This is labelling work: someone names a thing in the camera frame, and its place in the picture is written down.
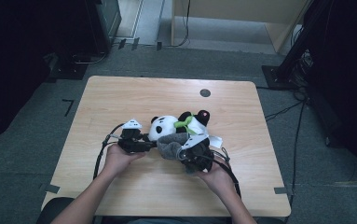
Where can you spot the person's left hand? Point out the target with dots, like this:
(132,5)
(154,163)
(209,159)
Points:
(118,161)

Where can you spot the panda plush toy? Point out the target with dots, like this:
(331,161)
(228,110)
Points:
(163,127)

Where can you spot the grey table corner tape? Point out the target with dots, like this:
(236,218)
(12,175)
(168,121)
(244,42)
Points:
(280,190)
(52,188)

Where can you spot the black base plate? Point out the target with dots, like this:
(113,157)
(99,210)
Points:
(70,70)

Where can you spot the person's right hand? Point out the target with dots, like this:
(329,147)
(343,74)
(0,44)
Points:
(219,180)

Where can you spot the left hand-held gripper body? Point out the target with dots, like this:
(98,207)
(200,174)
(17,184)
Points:
(129,144)

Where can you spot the round grey table grommet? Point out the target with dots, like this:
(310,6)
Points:
(205,92)

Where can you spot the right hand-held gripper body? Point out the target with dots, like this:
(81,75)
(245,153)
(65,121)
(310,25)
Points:
(199,155)

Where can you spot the dark equipment cabinet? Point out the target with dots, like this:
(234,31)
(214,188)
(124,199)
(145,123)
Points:
(111,18)

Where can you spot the grey towel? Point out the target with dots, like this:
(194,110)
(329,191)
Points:
(170,147)

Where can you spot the light wooden cabinet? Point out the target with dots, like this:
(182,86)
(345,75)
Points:
(229,9)

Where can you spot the black metal stand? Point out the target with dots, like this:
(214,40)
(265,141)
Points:
(272,77)

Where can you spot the black angled floor tape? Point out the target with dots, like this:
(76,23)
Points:
(70,105)

